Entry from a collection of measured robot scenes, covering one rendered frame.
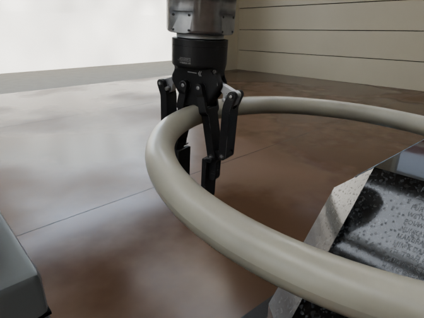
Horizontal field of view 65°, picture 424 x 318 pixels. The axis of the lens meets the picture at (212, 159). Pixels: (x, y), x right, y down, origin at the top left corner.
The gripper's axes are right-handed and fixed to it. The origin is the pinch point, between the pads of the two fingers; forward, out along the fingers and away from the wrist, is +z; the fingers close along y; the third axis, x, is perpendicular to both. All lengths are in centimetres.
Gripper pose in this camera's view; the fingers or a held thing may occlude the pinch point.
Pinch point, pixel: (195, 174)
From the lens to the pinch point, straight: 52.6
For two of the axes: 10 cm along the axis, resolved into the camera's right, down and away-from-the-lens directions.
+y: 8.4, 2.5, -4.9
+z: -0.5, 9.2, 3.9
